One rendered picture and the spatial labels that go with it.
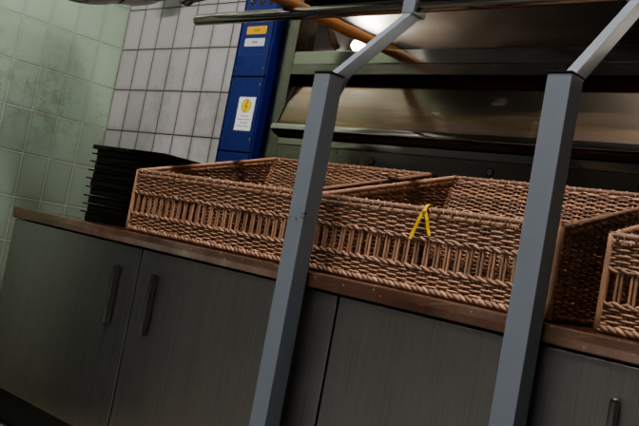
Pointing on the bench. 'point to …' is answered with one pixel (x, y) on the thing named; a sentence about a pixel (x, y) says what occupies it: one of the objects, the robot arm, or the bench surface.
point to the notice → (244, 113)
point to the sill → (472, 55)
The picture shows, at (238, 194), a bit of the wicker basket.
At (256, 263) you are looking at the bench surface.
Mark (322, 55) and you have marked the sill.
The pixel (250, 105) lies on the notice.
